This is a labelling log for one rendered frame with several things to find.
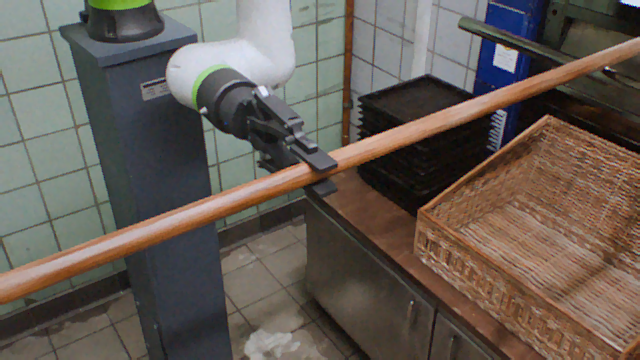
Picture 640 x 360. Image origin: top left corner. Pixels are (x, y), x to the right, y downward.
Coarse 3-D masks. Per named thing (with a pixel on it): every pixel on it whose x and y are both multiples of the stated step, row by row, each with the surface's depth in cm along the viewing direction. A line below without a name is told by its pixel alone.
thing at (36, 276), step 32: (576, 64) 100; (608, 64) 105; (480, 96) 90; (512, 96) 92; (416, 128) 83; (448, 128) 86; (352, 160) 77; (224, 192) 70; (256, 192) 70; (288, 192) 74; (160, 224) 65; (192, 224) 67; (64, 256) 60; (96, 256) 61; (0, 288) 57; (32, 288) 59
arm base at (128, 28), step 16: (80, 16) 120; (96, 16) 111; (112, 16) 110; (128, 16) 110; (144, 16) 112; (160, 16) 117; (96, 32) 112; (112, 32) 112; (128, 32) 111; (144, 32) 112; (160, 32) 116
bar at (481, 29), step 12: (468, 24) 130; (480, 24) 128; (480, 36) 128; (492, 36) 125; (504, 36) 123; (516, 36) 122; (516, 48) 121; (528, 48) 119; (540, 48) 117; (552, 48) 116; (552, 60) 115; (564, 60) 113; (576, 60) 112; (600, 72) 108; (612, 72) 107; (612, 84) 106; (624, 84) 105; (636, 84) 103; (636, 96) 104
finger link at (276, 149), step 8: (248, 136) 86; (256, 136) 85; (256, 144) 85; (264, 144) 84; (272, 144) 84; (280, 144) 84; (264, 152) 84; (272, 152) 83; (280, 152) 83; (288, 152) 83; (280, 160) 81; (288, 160) 81; (296, 160) 82
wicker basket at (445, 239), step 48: (528, 144) 162; (576, 144) 155; (480, 192) 159; (528, 192) 168; (576, 192) 157; (624, 192) 147; (432, 240) 146; (480, 240) 158; (528, 240) 159; (576, 240) 158; (480, 288) 143; (528, 288) 124; (576, 288) 143; (624, 288) 144; (528, 336) 129; (576, 336) 118; (624, 336) 131
